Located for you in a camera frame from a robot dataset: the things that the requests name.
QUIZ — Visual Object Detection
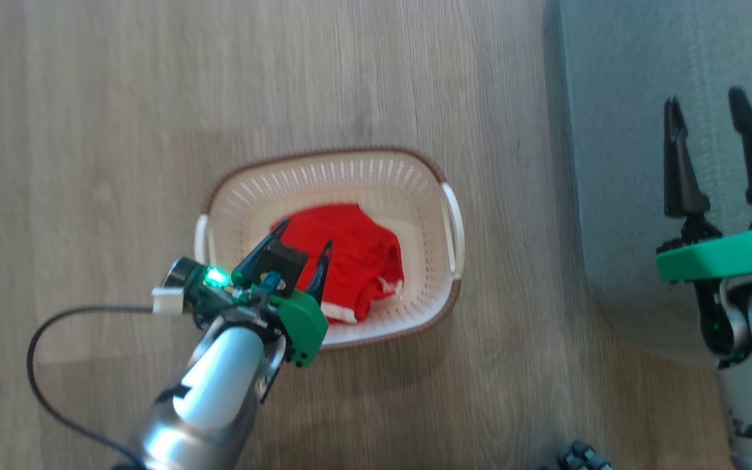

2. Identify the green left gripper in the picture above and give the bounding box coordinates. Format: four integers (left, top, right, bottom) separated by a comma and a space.
152, 219, 335, 368

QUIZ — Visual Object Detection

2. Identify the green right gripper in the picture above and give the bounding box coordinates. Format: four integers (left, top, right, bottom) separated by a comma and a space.
655, 87, 752, 358

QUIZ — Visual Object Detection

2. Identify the red and white garment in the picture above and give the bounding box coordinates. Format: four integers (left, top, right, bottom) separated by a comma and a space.
270, 203, 406, 325

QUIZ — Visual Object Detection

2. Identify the grey fabric sofa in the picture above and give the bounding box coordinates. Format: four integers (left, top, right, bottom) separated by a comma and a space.
542, 0, 752, 368

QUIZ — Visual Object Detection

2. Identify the cream laundry basket brown rim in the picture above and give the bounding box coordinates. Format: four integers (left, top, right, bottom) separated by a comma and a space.
193, 147, 465, 352

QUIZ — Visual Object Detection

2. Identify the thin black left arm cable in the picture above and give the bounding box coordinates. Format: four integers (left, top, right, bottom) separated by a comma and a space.
26, 305, 156, 468

